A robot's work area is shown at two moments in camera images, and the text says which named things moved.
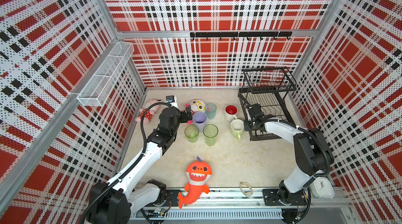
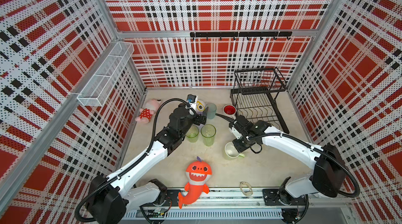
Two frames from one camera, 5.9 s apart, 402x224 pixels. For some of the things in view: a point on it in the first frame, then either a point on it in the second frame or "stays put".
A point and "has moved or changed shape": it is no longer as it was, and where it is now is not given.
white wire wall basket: x=97 y=89 stays put
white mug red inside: x=230 y=112 stays put
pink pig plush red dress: x=149 y=112 stays put
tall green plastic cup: x=210 y=132 stays put
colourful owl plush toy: x=197 y=105 stays put
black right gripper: x=246 y=127 → x=239 y=148
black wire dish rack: x=269 y=87 has moved or changed shape
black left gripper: x=184 y=119 → x=198 y=121
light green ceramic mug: x=236 y=128 has moved or changed shape
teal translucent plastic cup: x=210 y=110 stays put
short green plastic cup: x=191 y=132 stays put
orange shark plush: x=198 y=172 stays put
